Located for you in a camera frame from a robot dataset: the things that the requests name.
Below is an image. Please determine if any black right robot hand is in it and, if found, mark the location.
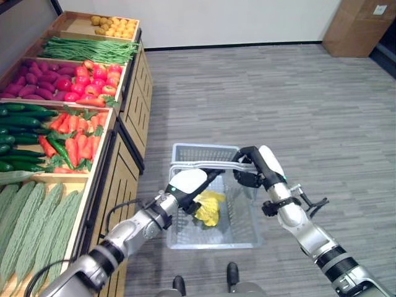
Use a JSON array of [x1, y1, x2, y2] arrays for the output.
[[233, 145, 287, 189]]

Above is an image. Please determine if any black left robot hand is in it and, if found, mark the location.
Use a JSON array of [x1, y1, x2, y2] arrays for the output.
[[165, 168, 226, 214]]

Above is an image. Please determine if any yellow green leafy cabbage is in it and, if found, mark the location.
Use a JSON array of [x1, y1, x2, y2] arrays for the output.
[[192, 190, 226, 229]]

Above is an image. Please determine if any grey plastic shopping basket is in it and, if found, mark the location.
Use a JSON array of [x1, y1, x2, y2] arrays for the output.
[[166, 142, 264, 250]]

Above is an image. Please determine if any wooden produce stand cabinet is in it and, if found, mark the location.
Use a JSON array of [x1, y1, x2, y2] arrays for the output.
[[75, 27, 154, 297]]

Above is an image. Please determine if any wooden crate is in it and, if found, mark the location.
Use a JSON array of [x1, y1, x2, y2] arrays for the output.
[[0, 172, 94, 297], [24, 29, 140, 67], [49, 11, 141, 43], [0, 98, 118, 184], [0, 56, 128, 108]]

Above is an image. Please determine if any dark right robot foot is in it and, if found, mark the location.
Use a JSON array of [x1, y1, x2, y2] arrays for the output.
[[226, 262, 240, 293]]

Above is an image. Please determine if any dark robot foot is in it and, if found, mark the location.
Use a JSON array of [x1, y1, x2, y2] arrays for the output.
[[226, 262, 240, 293], [172, 275, 187, 297]]

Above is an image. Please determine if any dark left robot foot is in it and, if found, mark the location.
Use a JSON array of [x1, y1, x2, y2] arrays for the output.
[[172, 275, 187, 297]]

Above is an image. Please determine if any black skirting strip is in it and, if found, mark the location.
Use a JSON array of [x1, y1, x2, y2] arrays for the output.
[[143, 40, 324, 53]]

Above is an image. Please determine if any green bitter gourd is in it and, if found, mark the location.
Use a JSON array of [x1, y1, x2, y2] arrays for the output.
[[14, 183, 64, 295], [0, 183, 20, 219], [0, 180, 37, 259], [32, 189, 84, 291], [0, 182, 48, 284]]

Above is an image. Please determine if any green chili pepper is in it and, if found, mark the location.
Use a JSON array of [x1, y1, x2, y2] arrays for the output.
[[46, 136, 75, 171]]

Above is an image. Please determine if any brown cardboard box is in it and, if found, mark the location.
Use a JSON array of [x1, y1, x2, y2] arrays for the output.
[[321, 0, 396, 58]]

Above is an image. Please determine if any green long beans bundle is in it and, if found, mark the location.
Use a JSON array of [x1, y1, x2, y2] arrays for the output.
[[39, 36, 140, 66]]

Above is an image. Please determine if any pale green long gourd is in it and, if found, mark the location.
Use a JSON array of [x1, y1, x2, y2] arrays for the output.
[[0, 170, 37, 186]]

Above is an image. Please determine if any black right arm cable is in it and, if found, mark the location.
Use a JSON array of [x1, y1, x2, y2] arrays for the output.
[[304, 197, 330, 218]]

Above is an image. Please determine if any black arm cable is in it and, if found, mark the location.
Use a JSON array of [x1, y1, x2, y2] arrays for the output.
[[24, 199, 144, 297], [304, 197, 330, 218]]

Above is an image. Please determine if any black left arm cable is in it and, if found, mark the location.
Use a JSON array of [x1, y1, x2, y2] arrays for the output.
[[24, 199, 144, 297]]

